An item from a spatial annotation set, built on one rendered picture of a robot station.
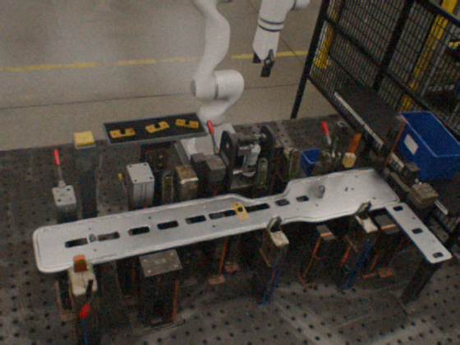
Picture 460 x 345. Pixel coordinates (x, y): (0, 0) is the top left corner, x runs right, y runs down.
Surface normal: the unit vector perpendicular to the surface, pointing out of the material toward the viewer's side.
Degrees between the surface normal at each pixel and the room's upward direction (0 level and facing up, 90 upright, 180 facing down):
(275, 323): 0
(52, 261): 0
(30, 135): 0
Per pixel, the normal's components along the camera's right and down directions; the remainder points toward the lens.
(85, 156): 0.37, 0.66
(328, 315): 0.14, -0.74
